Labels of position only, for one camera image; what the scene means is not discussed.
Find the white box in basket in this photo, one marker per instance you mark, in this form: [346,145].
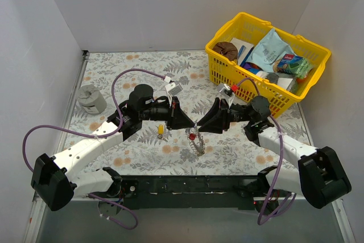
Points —
[244,50]

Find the red key tag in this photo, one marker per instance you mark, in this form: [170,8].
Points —
[192,136]

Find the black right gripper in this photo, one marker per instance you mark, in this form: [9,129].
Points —
[223,115]

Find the yellow plastic shopping basket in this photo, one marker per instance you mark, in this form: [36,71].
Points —
[282,90]

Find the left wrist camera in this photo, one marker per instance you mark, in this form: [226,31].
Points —
[172,89]

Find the brown round bread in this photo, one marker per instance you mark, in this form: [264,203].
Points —
[226,49]

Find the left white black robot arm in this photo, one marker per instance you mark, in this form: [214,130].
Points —
[57,179]

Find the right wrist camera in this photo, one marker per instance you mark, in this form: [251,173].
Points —
[226,93]

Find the green wrapped package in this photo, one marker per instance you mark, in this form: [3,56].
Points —
[294,65]

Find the grey tape roll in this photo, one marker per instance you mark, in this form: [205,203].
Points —
[90,99]

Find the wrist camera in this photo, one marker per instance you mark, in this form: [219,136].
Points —
[226,93]
[172,89]

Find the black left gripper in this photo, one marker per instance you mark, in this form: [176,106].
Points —
[173,112]

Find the light blue chips bag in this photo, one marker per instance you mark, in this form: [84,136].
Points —
[268,51]

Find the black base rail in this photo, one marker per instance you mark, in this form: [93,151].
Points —
[198,191]

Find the yellow key tag with key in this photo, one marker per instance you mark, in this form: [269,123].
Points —
[162,132]

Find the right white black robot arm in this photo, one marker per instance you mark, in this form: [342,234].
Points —
[318,175]

